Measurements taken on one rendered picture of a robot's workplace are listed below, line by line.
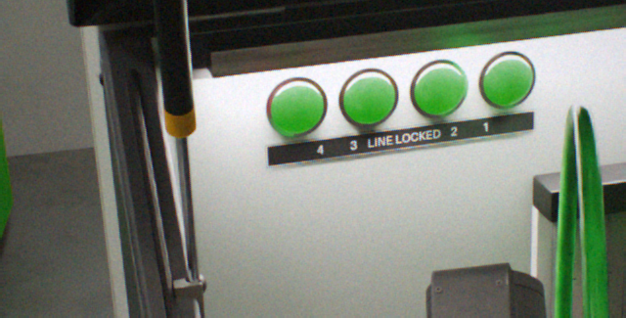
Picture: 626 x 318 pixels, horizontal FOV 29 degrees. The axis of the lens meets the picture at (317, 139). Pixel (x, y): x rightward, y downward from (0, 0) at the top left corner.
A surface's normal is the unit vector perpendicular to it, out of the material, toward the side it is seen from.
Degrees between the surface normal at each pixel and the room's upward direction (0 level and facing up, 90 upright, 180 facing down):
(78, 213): 0
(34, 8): 90
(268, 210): 90
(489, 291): 37
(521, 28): 90
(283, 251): 90
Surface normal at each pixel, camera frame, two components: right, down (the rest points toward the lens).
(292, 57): 0.25, 0.34
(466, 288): -0.30, -0.54
